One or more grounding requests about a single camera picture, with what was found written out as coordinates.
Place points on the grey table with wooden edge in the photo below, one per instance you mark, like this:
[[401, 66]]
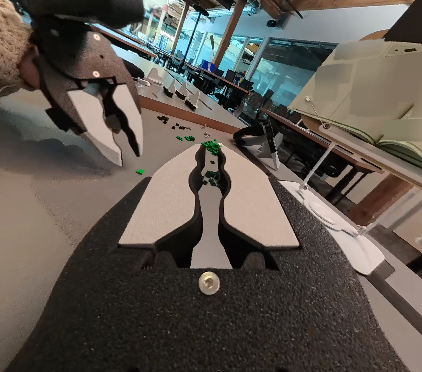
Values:
[[217, 116]]

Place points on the thick wooden beam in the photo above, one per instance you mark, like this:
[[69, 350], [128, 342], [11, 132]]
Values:
[[379, 200]]

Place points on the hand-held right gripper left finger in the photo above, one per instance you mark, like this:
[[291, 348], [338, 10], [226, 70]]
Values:
[[158, 210]]

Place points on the green lego piece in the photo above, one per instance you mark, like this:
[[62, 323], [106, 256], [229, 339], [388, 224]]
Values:
[[189, 138]]

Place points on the black pole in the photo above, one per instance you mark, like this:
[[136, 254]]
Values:
[[195, 35]]

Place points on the pile of dark green lego pieces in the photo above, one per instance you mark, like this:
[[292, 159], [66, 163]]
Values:
[[212, 177]]

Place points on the pile of bright green lego pieces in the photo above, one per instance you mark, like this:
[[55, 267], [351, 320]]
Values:
[[211, 146]]

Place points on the white book stand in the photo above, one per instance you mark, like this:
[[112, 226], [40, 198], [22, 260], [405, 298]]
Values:
[[346, 236]]

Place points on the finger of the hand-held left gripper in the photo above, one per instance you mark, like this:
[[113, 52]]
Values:
[[130, 108], [89, 121]]

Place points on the wooden support post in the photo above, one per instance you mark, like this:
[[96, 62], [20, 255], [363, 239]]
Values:
[[230, 28]]

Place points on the blue storage bin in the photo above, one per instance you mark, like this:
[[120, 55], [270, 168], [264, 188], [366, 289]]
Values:
[[208, 65]]

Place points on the dark desk with wooden edge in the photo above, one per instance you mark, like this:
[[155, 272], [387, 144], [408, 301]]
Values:
[[290, 123]]

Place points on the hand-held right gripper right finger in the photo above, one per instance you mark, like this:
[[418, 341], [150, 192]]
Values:
[[260, 210]]

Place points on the idle black white gripper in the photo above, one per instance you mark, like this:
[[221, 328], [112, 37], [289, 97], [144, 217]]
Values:
[[260, 147]]

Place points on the cluster of grey lego pieces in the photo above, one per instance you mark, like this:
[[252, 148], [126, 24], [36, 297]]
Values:
[[206, 132]]

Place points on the open lego instruction booklet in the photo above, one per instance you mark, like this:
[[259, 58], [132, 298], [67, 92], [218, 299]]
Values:
[[400, 147]]

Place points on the person's left hand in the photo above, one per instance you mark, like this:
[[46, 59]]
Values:
[[31, 71]]

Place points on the group of black lego pieces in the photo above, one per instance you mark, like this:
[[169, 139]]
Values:
[[163, 119]]

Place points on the person's left forearm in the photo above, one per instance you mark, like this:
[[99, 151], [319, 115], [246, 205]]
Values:
[[11, 38]]

